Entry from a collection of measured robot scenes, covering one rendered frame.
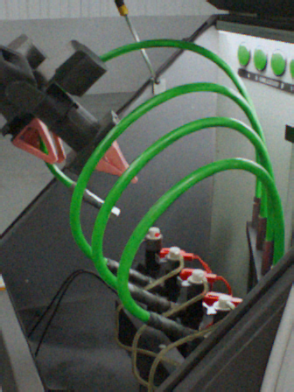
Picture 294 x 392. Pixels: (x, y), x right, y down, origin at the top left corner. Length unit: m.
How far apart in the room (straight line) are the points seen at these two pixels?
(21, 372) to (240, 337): 0.40
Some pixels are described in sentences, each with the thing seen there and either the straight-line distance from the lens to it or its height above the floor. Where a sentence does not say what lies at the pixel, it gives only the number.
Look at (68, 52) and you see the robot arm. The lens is 0.87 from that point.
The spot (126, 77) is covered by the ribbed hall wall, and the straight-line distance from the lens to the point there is 7.88.
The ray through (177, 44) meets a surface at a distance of 0.99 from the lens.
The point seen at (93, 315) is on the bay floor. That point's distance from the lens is 1.32.
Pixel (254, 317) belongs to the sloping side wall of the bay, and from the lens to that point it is 0.70.
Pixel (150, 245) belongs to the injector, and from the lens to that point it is 0.99.
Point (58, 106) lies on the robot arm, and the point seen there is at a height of 1.34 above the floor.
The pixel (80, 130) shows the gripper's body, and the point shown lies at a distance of 0.89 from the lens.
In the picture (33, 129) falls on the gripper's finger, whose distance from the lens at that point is 1.02.
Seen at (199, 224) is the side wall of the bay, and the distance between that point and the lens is 1.41.
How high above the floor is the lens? 1.53
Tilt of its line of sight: 19 degrees down
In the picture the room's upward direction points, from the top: straight up
